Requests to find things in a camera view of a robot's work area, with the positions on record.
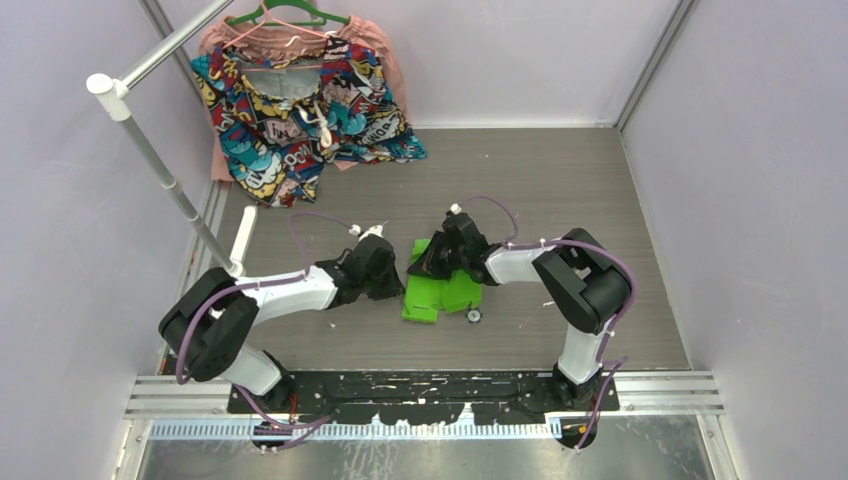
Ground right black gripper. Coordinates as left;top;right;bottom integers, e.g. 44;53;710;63
408;231;468;282

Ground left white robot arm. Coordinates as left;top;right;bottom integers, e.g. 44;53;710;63
158;232;404;413

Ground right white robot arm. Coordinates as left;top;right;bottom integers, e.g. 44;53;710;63
408;212;637;411

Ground colorful patterned shirt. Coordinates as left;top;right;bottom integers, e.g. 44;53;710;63
190;17;427;207

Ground green clothes hanger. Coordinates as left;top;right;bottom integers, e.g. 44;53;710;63
225;0;353;28

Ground metal clothes rack pole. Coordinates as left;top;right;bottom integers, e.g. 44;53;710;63
86;0;238;274

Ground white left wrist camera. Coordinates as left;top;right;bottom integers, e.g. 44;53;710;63
348;222;386;241

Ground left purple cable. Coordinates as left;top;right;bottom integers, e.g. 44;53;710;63
172;212;379;445

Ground purple cable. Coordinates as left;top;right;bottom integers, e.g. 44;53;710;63
172;212;379;445
457;196;640;452

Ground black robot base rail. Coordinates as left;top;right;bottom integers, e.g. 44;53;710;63
221;364;620;426

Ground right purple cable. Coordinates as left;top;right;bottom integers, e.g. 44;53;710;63
457;196;640;452

